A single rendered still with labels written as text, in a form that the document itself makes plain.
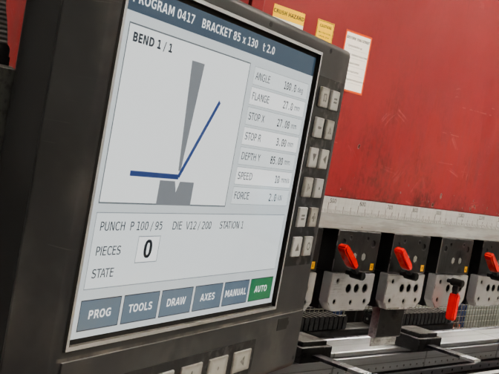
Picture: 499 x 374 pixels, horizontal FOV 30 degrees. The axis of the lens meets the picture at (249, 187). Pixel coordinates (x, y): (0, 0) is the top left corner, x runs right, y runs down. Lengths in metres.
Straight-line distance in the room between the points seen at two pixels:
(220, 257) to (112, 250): 0.17
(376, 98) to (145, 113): 1.21
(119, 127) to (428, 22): 1.39
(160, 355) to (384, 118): 1.19
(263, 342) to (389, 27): 1.03
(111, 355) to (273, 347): 0.31
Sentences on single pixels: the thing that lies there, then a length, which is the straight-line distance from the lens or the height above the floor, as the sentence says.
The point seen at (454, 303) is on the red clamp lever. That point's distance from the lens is 2.21.
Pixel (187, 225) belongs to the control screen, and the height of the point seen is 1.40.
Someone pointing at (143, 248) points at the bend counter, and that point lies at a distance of 0.73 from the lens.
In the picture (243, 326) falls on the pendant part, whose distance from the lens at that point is 0.91.
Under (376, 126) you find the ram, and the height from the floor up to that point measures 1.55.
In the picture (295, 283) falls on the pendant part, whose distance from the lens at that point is 1.01.
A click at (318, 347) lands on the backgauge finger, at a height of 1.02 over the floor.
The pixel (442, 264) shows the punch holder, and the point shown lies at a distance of 2.20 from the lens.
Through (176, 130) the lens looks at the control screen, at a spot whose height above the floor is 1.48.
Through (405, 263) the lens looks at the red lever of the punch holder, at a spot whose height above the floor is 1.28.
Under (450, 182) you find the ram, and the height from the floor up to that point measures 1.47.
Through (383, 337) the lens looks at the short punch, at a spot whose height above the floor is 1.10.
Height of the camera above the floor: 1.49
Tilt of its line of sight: 3 degrees down
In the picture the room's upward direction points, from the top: 10 degrees clockwise
